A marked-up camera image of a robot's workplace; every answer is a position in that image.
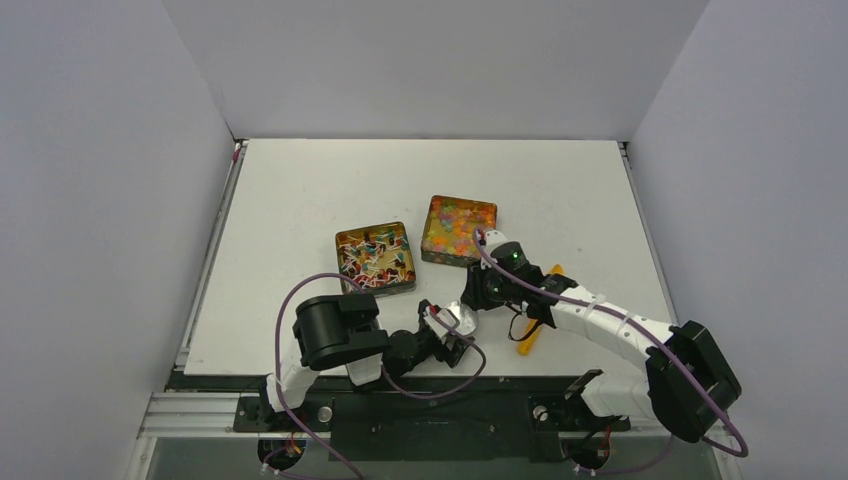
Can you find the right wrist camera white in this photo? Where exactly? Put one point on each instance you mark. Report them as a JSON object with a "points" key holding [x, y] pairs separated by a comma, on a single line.
{"points": [[487, 241]]}

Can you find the tin box of gummy candies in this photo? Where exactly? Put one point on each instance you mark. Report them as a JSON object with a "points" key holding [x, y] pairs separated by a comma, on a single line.
{"points": [[448, 235]]}

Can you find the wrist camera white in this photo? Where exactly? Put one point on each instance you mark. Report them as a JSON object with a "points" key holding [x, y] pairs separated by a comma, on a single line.
{"points": [[441, 321], [487, 241]]}

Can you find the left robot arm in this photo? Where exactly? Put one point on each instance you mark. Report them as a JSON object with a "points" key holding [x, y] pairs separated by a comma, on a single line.
{"points": [[343, 330]]}

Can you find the clear round lid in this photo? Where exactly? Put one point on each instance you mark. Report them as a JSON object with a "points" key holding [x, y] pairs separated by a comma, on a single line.
{"points": [[462, 318]]}

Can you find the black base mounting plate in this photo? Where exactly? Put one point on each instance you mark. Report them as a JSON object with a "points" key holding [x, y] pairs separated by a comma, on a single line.
{"points": [[547, 397]]}

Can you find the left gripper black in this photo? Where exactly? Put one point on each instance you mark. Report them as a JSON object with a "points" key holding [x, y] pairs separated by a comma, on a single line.
{"points": [[447, 356]]}

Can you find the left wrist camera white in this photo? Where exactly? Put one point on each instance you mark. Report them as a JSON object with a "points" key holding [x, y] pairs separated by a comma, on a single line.
{"points": [[441, 321]]}

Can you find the orange plastic scoop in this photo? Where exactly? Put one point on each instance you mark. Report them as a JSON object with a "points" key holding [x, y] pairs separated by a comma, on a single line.
{"points": [[534, 327]]}

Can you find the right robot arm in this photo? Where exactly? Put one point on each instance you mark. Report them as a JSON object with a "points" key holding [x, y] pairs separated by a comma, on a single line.
{"points": [[683, 381]]}

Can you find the tin box of lollipops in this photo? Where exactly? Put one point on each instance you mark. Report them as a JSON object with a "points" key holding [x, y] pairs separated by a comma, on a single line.
{"points": [[378, 258]]}

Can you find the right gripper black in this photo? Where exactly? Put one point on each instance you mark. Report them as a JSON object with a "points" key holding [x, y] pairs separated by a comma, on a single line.
{"points": [[477, 286]]}

